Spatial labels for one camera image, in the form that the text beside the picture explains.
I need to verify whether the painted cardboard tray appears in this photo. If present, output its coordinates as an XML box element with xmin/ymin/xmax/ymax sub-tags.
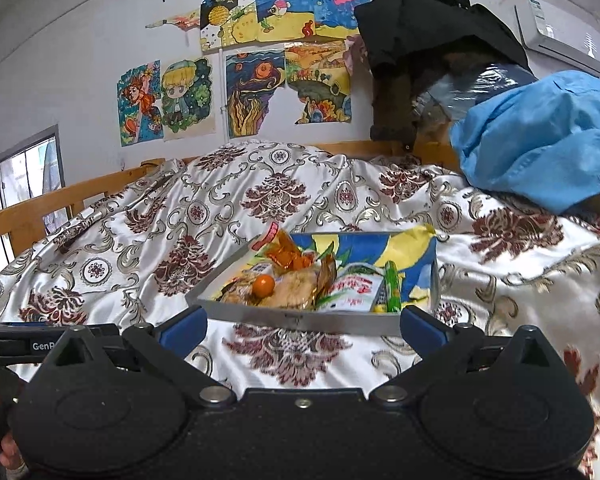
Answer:
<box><xmin>185</xmin><ymin>224</ymin><xmax>441</xmax><ymax>338</ymax></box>

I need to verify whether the brown cloth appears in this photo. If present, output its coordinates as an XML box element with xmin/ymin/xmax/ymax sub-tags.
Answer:
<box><xmin>370</xmin><ymin>50</ymin><xmax>461</xmax><ymax>143</ymax></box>

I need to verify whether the round orange snack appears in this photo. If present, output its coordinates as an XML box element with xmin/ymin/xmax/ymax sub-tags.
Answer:
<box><xmin>251</xmin><ymin>274</ymin><xmax>277</xmax><ymax>297</ymax></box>

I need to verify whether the blond child wall drawing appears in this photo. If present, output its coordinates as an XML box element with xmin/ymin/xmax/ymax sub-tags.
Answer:
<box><xmin>160</xmin><ymin>56</ymin><xmax>217</xmax><ymax>142</ymax></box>

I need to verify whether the green stick snack packet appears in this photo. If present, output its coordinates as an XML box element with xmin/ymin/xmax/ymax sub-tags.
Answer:
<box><xmin>384</xmin><ymin>260</ymin><xmax>403</xmax><ymax>313</ymax></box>

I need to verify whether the rice crisp cake packet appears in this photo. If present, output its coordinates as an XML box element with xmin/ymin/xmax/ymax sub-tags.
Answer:
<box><xmin>267</xmin><ymin>252</ymin><xmax>338</xmax><ymax>311</ymax></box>

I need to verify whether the landscape wall drawing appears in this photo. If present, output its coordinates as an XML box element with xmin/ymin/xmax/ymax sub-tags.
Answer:
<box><xmin>284</xmin><ymin>40</ymin><xmax>353</xmax><ymax>126</ymax></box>

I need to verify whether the printed satin blanket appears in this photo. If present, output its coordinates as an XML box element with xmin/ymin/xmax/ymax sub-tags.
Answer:
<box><xmin>0</xmin><ymin>141</ymin><xmax>600</xmax><ymax>480</ymax></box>

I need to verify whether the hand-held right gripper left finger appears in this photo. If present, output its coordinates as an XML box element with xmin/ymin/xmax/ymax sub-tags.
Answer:
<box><xmin>45</xmin><ymin>305</ymin><xmax>238</xmax><ymax>408</ymax></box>

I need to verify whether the white green snack packet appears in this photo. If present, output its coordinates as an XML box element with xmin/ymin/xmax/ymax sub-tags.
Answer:
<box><xmin>315</xmin><ymin>272</ymin><xmax>386</xmax><ymax>313</ymax></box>

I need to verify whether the pink jellyfish wall drawing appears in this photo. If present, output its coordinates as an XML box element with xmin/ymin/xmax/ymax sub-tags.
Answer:
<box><xmin>312</xmin><ymin>0</ymin><xmax>371</xmax><ymax>36</ymax></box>

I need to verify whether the orange-haired girl wall drawing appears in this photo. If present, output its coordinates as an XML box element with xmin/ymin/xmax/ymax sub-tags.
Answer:
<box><xmin>117</xmin><ymin>60</ymin><xmax>163</xmax><ymax>147</ymax></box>

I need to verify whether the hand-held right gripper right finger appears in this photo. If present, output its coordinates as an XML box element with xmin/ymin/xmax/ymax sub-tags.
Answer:
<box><xmin>365</xmin><ymin>305</ymin><xmax>556</xmax><ymax>408</ymax></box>

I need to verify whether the small torn wall drawing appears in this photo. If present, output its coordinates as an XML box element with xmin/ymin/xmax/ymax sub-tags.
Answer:
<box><xmin>145</xmin><ymin>10</ymin><xmax>202</xmax><ymax>31</ymax></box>

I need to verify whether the white air conditioner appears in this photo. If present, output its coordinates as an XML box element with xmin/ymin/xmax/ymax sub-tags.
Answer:
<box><xmin>514</xmin><ymin>0</ymin><xmax>600</xmax><ymax>78</ymax></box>

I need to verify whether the small peanut snack packet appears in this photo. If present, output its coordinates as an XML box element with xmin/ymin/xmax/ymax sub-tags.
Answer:
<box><xmin>219</xmin><ymin>262</ymin><xmax>261</xmax><ymax>307</ymax></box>

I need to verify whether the window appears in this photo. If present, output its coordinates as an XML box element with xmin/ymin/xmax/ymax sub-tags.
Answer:
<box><xmin>0</xmin><ymin>125</ymin><xmax>63</xmax><ymax>281</ymax></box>

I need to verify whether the black jacket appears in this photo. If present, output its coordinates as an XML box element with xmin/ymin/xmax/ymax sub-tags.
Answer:
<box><xmin>355</xmin><ymin>0</ymin><xmax>533</xmax><ymax>83</ymax></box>

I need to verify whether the person's left hand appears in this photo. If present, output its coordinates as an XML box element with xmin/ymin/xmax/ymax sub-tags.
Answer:
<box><xmin>0</xmin><ymin>432</ymin><xmax>31</xmax><ymax>478</ymax></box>

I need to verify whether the pineapple wall drawing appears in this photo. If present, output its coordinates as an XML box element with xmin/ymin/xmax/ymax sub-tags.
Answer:
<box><xmin>200</xmin><ymin>0</ymin><xmax>261</xmax><ymax>53</ymax></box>

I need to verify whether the pink cloth piece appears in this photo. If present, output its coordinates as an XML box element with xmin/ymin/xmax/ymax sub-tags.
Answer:
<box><xmin>344</xmin><ymin>35</ymin><xmax>367</xmax><ymax>78</ymax></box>

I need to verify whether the blue cloth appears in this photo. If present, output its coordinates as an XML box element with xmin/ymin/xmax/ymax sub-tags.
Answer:
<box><xmin>450</xmin><ymin>70</ymin><xmax>600</xmax><ymax>216</ymax></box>

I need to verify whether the clear plastic bag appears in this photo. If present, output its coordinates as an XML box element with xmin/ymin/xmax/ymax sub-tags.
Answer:
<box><xmin>415</xmin><ymin>60</ymin><xmax>538</xmax><ymax>126</ymax></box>

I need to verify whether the blue underwater fish drawing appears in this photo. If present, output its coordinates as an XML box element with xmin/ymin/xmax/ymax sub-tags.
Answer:
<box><xmin>252</xmin><ymin>0</ymin><xmax>315</xmax><ymax>43</ymax></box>

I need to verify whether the starry seaweed wall drawing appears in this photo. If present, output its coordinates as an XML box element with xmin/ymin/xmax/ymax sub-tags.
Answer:
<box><xmin>225</xmin><ymin>49</ymin><xmax>287</xmax><ymax>138</ymax></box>

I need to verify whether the wooden bed rail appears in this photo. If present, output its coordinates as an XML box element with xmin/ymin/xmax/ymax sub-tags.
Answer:
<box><xmin>0</xmin><ymin>139</ymin><xmax>461</xmax><ymax>271</ymax></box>

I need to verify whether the orange snack packet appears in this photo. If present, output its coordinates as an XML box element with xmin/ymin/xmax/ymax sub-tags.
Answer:
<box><xmin>250</xmin><ymin>225</ymin><xmax>316</xmax><ymax>273</ymax></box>

